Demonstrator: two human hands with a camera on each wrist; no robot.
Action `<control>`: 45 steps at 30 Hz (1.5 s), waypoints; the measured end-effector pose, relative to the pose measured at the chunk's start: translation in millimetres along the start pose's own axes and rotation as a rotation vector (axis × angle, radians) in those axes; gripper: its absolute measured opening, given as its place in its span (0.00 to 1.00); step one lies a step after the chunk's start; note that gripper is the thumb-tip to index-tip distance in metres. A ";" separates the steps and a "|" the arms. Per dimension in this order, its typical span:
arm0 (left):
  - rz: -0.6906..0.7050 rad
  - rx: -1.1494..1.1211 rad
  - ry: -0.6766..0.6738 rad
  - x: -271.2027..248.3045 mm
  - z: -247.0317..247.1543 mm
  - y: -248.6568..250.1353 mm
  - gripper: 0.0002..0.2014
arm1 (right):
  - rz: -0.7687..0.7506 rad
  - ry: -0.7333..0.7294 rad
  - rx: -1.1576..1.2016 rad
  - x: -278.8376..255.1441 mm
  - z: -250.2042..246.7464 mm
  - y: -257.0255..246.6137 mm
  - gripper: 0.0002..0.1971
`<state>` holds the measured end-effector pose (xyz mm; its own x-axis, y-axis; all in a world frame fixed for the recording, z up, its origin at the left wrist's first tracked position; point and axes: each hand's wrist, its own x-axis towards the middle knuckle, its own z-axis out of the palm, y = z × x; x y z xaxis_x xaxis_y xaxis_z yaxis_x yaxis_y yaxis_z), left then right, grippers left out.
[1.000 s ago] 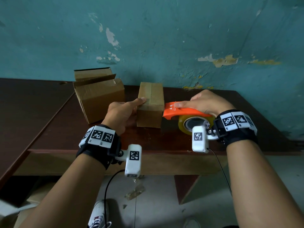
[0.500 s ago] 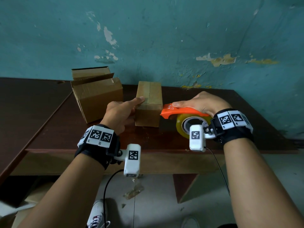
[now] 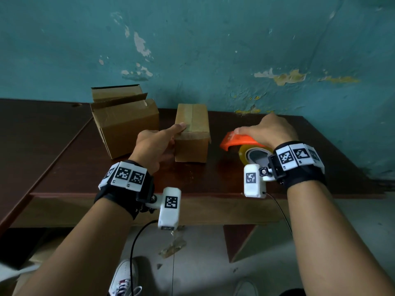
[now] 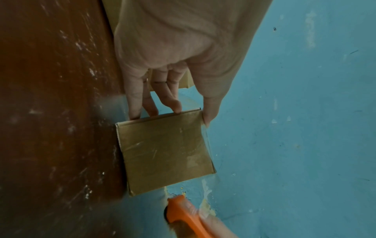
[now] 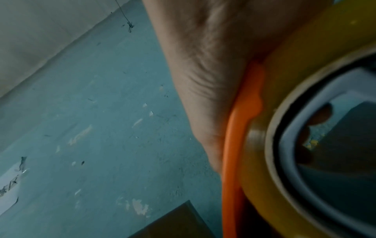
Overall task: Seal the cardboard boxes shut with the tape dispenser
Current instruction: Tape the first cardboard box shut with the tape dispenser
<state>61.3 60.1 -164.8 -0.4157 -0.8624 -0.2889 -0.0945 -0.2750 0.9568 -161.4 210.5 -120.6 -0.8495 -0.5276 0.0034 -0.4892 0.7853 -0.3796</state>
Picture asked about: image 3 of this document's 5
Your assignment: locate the person's left hand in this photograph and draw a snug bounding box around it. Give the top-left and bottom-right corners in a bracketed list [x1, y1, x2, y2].
[128, 122, 187, 176]

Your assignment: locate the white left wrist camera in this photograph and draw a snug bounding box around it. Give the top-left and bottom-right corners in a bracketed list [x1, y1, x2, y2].
[145, 187, 182, 231]

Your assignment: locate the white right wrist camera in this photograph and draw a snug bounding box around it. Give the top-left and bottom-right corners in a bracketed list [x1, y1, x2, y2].
[243, 163, 275, 199]

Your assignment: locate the person's right hand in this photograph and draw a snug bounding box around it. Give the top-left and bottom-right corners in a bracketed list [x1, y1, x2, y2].
[233, 112, 299, 151]

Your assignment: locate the black left wrist strap with markers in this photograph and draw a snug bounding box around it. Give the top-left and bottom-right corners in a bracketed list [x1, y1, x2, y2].
[94, 160, 155, 220]

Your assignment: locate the large brown cardboard box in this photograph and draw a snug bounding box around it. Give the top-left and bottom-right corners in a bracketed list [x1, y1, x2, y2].
[90, 84, 160, 160]

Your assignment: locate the black right camera cable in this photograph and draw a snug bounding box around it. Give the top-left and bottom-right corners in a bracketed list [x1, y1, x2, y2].
[262, 191, 293, 236]

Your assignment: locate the black camera cable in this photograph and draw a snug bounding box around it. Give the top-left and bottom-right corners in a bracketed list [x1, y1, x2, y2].
[129, 220, 158, 296]
[262, 191, 293, 236]

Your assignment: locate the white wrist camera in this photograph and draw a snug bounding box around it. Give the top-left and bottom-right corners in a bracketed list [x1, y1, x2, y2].
[243, 163, 275, 199]
[145, 187, 182, 231]

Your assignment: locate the dark brown wooden table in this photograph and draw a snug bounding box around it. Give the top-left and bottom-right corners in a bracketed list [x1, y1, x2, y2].
[9, 108, 386, 263]

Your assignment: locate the black right wrist strap with markers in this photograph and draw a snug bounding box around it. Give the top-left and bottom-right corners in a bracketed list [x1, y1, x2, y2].
[267, 141, 327, 192]

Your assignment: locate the black left camera cable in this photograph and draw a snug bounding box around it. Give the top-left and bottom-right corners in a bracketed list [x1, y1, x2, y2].
[129, 220, 158, 296]

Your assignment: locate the white left shoe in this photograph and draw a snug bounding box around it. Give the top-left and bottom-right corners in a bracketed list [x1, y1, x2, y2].
[108, 259, 142, 296]

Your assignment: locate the person's right forearm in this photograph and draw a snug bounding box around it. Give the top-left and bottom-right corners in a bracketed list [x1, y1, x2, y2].
[287, 180, 395, 296]

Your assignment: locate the black wrist strap with markers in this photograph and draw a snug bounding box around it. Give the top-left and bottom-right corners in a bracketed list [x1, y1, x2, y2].
[94, 160, 155, 220]
[267, 141, 327, 192]

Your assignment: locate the person's left forearm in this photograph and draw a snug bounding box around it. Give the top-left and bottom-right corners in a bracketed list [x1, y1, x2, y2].
[15, 199, 133, 296]

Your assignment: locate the orange tape dispenser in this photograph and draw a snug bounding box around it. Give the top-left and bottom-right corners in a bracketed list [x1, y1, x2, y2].
[219, 131, 272, 170]

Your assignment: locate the crumpled clear plastic scrap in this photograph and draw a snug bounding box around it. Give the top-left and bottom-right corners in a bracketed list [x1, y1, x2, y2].
[159, 226, 187, 259]

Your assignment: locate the small brown cardboard box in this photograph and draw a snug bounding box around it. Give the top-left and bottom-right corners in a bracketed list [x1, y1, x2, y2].
[174, 103, 212, 164]

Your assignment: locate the yellowish clear tape roll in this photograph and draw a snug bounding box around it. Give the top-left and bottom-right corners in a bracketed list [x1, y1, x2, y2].
[238, 144, 274, 167]

